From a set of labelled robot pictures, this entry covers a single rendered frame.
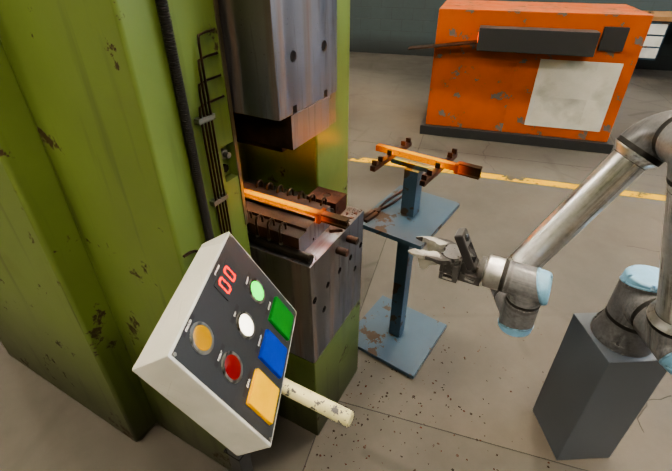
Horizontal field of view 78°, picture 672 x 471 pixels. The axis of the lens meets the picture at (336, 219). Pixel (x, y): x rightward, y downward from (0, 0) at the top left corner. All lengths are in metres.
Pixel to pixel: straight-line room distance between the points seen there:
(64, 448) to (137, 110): 1.62
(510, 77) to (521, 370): 3.10
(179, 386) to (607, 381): 1.40
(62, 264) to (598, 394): 1.79
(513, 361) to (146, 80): 2.02
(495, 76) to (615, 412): 3.44
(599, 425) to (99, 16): 1.97
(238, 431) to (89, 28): 0.80
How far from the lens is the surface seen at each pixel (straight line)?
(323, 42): 1.21
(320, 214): 1.33
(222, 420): 0.82
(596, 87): 4.81
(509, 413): 2.17
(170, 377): 0.76
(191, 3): 1.03
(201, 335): 0.77
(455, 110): 4.76
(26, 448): 2.33
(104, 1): 0.93
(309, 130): 1.19
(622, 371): 1.74
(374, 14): 8.86
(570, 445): 2.05
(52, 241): 1.44
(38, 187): 1.38
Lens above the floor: 1.72
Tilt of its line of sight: 33 degrees down
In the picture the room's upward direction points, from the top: straight up
